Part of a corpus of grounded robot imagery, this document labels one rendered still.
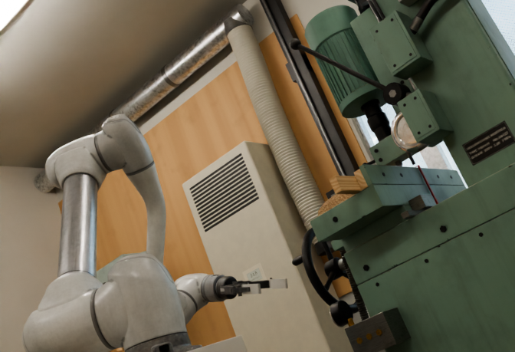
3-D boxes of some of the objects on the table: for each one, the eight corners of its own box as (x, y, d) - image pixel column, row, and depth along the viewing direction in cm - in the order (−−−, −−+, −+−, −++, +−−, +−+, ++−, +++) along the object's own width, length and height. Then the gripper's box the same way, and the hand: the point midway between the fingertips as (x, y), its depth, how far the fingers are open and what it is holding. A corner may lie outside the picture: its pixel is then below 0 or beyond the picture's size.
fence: (460, 187, 200) (453, 172, 202) (465, 185, 199) (457, 169, 201) (367, 186, 153) (358, 166, 155) (372, 183, 152) (363, 163, 154)
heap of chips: (331, 218, 171) (326, 206, 172) (372, 195, 163) (365, 182, 165) (313, 220, 164) (307, 207, 165) (354, 195, 156) (348, 182, 158)
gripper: (195, 281, 199) (247, 277, 185) (246, 272, 218) (296, 269, 205) (197, 304, 198) (249, 304, 184) (247, 294, 217) (298, 293, 204)
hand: (270, 286), depth 195 cm, fingers open, 13 cm apart
